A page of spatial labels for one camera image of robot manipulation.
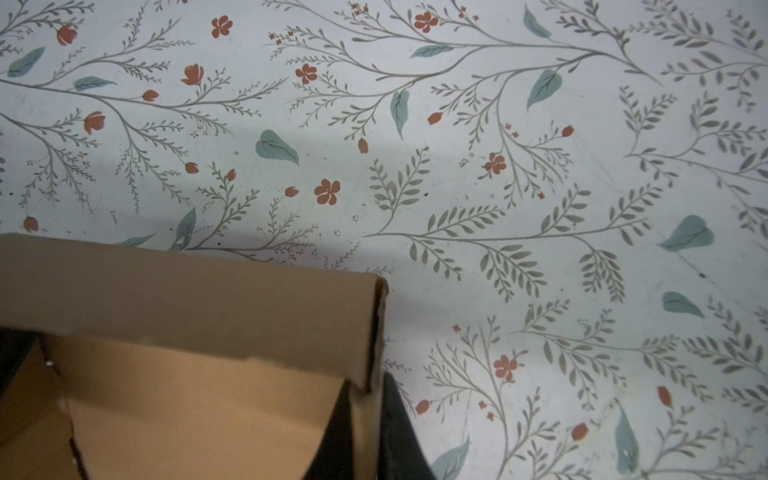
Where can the brown cardboard box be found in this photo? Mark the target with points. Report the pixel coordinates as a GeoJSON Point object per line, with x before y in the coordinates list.
{"type": "Point", "coordinates": [128, 363]}

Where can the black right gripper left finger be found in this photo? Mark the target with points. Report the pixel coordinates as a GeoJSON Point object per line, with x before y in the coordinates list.
{"type": "Point", "coordinates": [334, 457]}

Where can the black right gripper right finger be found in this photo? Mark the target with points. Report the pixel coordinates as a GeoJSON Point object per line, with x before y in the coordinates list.
{"type": "Point", "coordinates": [400, 456]}

